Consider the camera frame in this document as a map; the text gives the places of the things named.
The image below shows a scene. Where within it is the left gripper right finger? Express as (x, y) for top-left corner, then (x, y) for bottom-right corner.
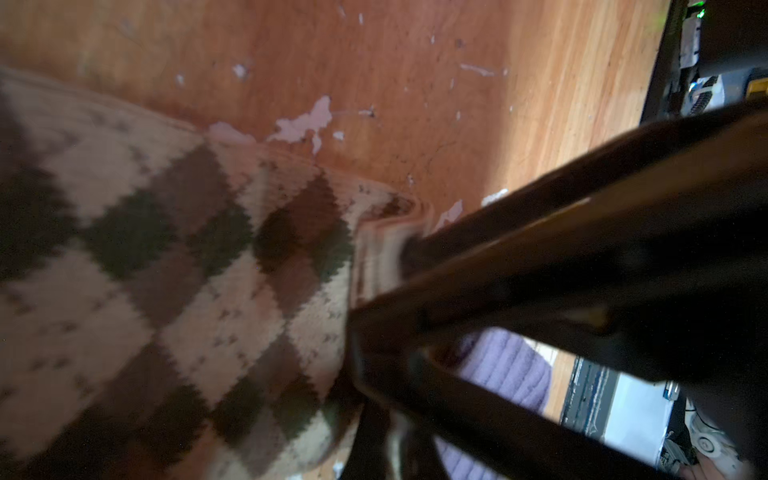
(399, 99), (767, 282)

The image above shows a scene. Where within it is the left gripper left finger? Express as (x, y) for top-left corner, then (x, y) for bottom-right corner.
(348, 205), (767, 479)

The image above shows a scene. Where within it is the purple sock with yellow cuff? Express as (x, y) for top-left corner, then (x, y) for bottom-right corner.
(431, 326), (553, 480)

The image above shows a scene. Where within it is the beige brown argyle sock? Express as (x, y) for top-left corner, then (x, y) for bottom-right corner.
(1, 69), (420, 479)

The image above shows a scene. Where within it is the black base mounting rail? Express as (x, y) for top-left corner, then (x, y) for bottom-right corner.
(560, 357), (619, 442)

